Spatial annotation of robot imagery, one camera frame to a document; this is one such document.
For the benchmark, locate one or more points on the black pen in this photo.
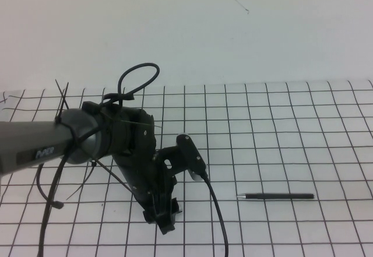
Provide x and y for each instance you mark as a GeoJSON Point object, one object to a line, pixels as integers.
{"type": "Point", "coordinates": [279, 196]}

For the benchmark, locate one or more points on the white black-grid paper mat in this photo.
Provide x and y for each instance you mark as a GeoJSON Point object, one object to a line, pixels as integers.
{"type": "Point", "coordinates": [291, 140]}

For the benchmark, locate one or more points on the black left camera bracket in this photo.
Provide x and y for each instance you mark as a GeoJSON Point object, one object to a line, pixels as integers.
{"type": "Point", "coordinates": [170, 159]}

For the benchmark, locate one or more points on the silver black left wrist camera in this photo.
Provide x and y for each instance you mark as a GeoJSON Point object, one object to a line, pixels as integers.
{"type": "Point", "coordinates": [190, 155]}

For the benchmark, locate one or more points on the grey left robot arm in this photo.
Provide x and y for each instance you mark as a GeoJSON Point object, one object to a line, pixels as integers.
{"type": "Point", "coordinates": [32, 139]}

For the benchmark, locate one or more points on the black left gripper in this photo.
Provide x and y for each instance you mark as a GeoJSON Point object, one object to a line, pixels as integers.
{"type": "Point", "coordinates": [137, 163]}

